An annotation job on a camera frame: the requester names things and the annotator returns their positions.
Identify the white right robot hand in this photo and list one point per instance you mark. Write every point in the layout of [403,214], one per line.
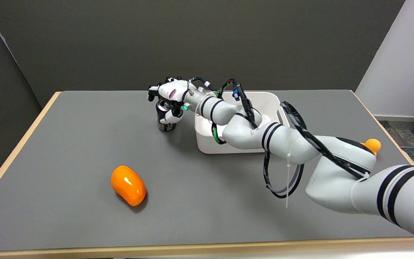
[169,99]

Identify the black Watson's drink can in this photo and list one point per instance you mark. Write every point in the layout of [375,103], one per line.
[164,120]

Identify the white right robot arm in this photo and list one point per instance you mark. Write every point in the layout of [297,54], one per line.
[300,151]

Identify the glossy orange mango toy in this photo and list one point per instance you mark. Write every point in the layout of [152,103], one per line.
[128,185]

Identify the white plastic bin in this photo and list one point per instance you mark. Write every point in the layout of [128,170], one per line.
[264,115]

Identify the small orange toy fruit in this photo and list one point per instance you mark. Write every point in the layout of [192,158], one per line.
[372,145]

